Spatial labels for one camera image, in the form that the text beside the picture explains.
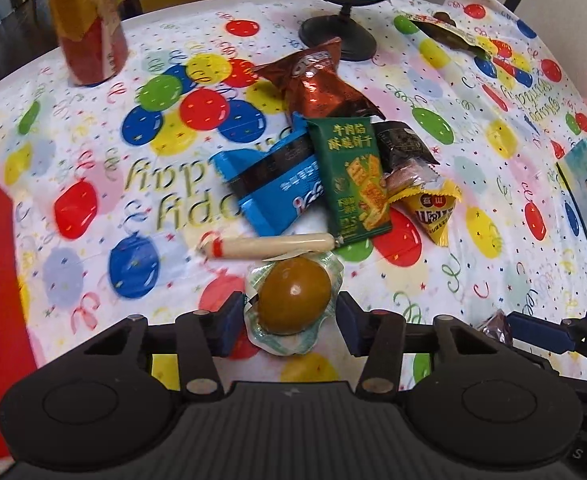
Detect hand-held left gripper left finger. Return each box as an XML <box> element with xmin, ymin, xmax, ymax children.
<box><xmin>88</xmin><ymin>291</ymin><xmax>247</xmax><ymax>402</ymax></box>

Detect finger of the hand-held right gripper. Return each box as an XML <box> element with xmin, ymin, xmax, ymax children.
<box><xmin>511</xmin><ymin>342</ymin><xmax>587</xmax><ymax>383</ymax></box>
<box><xmin>506</xmin><ymin>310</ymin><xmax>587</xmax><ymax>361</ymax></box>

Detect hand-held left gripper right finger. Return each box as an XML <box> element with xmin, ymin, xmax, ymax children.
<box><xmin>337</xmin><ymin>291</ymin><xmax>501</xmax><ymax>397</ymax></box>

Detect small purple candy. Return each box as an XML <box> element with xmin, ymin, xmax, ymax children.
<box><xmin>476</xmin><ymin>309</ymin><xmax>517</xmax><ymax>347</ymax></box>

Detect braised egg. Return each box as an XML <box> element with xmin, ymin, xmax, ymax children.
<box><xmin>244</xmin><ymin>252</ymin><xmax>344</xmax><ymax>357</ymax></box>

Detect blue snack packet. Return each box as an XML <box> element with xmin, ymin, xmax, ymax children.
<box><xmin>211</xmin><ymin>127</ymin><xmax>324</xmax><ymax>236</ymax></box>

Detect small black snack packet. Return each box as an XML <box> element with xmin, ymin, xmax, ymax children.
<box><xmin>373</xmin><ymin>121</ymin><xmax>439</xmax><ymax>171</ymax></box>

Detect sausage stick with red clip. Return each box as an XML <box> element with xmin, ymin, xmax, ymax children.
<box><xmin>198</xmin><ymin>231</ymin><xmax>347</xmax><ymax>262</ymax></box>

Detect yellow triangular snack packet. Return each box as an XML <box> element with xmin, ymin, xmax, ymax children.
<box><xmin>388</xmin><ymin>180</ymin><xmax>461</xmax><ymax>248</ymax></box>

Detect green biscuit packet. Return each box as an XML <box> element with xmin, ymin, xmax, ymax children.
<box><xmin>306</xmin><ymin>116</ymin><xmax>393</xmax><ymax>247</ymax></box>

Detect pink snack in clear wrapper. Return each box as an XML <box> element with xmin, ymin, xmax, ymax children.
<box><xmin>383</xmin><ymin>157</ymin><xmax>441</xmax><ymax>196</ymax></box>

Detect balloon print tablecloth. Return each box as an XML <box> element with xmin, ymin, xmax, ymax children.
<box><xmin>0</xmin><ymin>0</ymin><xmax>587</xmax><ymax>396</ymax></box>

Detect shiny brown snack packet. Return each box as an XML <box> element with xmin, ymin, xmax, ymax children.
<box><xmin>251</xmin><ymin>37</ymin><xmax>387</xmax><ymax>123</ymax></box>

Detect blue globe on black stand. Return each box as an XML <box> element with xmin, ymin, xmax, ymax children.
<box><xmin>298</xmin><ymin>0</ymin><xmax>429</xmax><ymax>63</ymax></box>

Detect dark brown flat packet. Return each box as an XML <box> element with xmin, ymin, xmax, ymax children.
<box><xmin>406</xmin><ymin>10</ymin><xmax>494</xmax><ymax>61</ymax></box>

